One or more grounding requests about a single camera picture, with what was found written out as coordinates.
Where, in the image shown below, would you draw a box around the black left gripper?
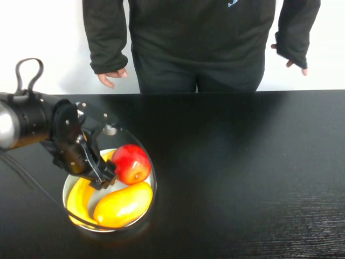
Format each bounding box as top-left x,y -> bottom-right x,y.
40,99 -> 119,191

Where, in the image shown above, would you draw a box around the yellow banana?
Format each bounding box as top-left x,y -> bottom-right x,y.
66,149 -> 116,229

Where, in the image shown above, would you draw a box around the left forearm in dark sleeve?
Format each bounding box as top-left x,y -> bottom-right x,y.
274,0 -> 321,70

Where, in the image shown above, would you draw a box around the right forearm in dark sleeve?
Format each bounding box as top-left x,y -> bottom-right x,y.
82,0 -> 129,75

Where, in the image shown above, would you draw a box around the person's right hand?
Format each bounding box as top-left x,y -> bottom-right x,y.
97,67 -> 128,89

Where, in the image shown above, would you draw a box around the person's left hand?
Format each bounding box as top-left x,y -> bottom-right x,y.
271,43 -> 308,76

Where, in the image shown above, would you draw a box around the red apple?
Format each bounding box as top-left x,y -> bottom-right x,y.
111,144 -> 153,186

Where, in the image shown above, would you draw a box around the orange yellow mango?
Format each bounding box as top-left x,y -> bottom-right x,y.
93,181 -> 154,229

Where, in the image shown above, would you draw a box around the white round plate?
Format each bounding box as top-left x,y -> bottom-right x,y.
62,148 -> 157,233

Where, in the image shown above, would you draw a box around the dark trousers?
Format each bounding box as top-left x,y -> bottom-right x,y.
131,44 -> 265,94

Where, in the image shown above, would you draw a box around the dark fleece jacket torso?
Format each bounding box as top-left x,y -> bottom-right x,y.
128,0 -> 277,64

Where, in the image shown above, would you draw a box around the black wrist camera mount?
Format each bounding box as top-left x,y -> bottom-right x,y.
75,101 -> 119,136

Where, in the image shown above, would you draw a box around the black looped cable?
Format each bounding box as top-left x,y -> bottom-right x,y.
15,58 -> 44,94

